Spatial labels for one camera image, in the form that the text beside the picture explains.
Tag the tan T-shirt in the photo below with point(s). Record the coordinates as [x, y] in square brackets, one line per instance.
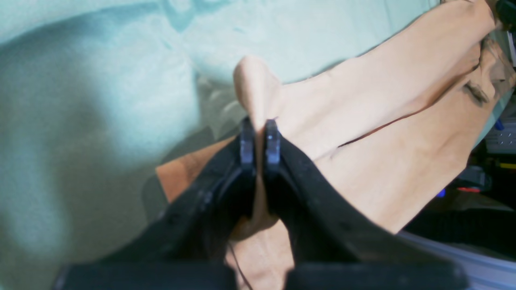
[390, 128]

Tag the green table cloth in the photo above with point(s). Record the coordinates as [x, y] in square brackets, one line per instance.
[105, 113]

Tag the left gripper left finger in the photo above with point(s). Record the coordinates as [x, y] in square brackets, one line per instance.
[184, 249]

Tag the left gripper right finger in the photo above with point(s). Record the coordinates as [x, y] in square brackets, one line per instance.
[334, 246]

